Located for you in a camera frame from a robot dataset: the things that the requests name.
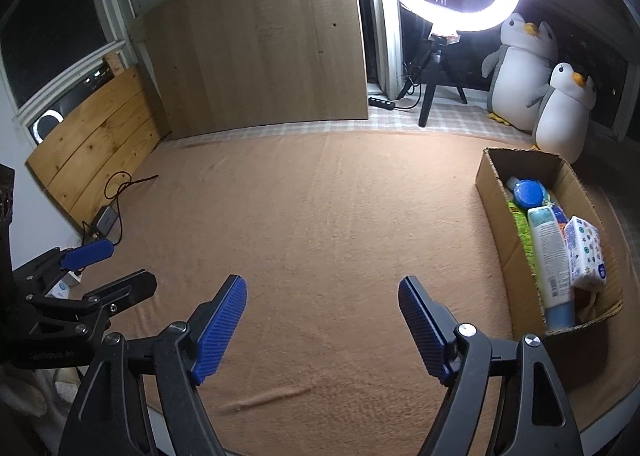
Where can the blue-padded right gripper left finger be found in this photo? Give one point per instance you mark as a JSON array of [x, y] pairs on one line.
[[109, 415]]

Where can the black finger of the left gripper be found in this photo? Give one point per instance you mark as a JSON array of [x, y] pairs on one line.
[[103, 303]]

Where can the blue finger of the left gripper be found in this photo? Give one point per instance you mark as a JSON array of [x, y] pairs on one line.
[[76, 259]]

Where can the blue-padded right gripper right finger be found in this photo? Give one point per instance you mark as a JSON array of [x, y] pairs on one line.
[[533, 415]]

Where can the white tissue pack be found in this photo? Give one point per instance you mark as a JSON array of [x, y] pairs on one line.
[[584, 252]]

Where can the white blue-capped lotion bottle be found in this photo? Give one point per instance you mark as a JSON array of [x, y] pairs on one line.
[[552, 269]]

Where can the green toothpaste tube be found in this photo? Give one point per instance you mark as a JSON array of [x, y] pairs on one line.
[[522, 227]]

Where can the blue round lid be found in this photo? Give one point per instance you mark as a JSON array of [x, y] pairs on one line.
[[529, 194]]

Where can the small pink bottle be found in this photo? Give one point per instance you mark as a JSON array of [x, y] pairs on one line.
[[511, 183]]

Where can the brown cardboard box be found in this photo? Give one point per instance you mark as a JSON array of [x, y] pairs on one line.
[[584, 354]]

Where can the pine plank headboard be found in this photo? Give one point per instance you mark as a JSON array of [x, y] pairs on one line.
[[80, 163]]

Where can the light wooden board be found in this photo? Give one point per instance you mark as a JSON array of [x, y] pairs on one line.
[[225, 64]]

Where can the small grey penguin plush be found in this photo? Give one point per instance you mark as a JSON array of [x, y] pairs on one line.
[[564, 105]]

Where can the black power strip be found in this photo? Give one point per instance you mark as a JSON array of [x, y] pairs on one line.
[[381, 103]]

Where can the large grey penguin plush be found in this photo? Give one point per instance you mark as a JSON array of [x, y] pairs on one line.
[[518, 69]]

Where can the black tripod stand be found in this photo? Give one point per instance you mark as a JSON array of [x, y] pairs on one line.
[[425, 74]]

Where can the white wall socket adapter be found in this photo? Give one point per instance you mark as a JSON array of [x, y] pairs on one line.
[[62, 288]]

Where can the black charger with cable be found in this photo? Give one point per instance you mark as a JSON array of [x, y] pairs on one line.
[[109, 215]]

